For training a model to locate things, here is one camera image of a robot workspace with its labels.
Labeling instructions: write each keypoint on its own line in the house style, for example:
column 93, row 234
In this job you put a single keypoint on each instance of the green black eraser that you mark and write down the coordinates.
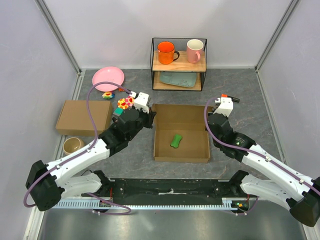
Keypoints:
column 176, row 141

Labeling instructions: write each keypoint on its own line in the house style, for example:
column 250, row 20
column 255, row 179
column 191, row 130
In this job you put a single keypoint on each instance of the orange yellow flower toy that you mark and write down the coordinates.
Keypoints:
column 122, row 104

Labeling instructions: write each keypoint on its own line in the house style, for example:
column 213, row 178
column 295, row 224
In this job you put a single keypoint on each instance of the light green tray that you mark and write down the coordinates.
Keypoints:
column 180, row 79

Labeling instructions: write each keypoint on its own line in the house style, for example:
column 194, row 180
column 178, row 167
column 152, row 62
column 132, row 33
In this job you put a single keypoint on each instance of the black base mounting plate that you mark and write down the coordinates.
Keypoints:
column 134, row 191

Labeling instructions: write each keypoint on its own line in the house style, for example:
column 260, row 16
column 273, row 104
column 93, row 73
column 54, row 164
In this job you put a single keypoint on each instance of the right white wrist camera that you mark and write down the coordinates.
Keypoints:
column 224, row 105

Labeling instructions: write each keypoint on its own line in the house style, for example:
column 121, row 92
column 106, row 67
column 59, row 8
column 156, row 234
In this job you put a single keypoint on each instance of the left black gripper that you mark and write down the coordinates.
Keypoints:
column 149, row 116

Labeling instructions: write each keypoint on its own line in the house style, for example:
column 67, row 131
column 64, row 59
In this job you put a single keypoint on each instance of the brown cardboard box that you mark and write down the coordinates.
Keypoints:
column 74, row 119
column 187, row 121

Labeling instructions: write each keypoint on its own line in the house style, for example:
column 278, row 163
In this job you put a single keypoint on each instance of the closed brown cardboard box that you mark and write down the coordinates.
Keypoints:
column 74, row 119

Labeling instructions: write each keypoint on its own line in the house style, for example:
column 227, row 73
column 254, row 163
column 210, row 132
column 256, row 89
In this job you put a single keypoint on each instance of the orange black highlighter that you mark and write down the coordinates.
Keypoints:
column 234, row 99

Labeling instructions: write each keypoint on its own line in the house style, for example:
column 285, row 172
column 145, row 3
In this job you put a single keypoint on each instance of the pink mug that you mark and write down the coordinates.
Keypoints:
column 194, row 49

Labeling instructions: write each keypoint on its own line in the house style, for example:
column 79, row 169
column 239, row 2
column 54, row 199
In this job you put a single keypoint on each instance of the orange mug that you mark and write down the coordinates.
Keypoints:
column 167, row 53

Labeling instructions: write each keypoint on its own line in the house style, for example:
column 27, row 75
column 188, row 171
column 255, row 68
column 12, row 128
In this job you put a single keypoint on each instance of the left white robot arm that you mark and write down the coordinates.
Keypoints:
column 48, row 183

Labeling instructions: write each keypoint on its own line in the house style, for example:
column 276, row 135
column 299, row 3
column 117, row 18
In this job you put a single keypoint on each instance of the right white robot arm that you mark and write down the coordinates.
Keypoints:
column 294, row 191

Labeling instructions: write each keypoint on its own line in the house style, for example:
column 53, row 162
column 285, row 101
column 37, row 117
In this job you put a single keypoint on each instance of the pink plate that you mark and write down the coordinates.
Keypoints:
column 108, row 74

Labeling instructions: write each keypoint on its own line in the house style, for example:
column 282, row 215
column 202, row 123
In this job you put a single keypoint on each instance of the grey slotted cable duct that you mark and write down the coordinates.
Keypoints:
column 93, row 203

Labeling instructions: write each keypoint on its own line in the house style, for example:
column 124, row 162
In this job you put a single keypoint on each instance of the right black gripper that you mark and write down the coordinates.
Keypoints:
column 224, row 116

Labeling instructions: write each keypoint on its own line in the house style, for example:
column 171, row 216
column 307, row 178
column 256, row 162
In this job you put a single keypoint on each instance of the black wire wooden shelf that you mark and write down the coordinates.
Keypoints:
column 181, row 65

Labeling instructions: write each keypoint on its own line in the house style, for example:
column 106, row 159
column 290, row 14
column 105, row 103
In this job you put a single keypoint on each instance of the pink flower toy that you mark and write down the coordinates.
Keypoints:
column 129, row 101

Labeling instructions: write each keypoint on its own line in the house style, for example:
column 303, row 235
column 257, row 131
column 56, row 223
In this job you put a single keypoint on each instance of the beige cup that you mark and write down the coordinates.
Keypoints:
column 72, row 144

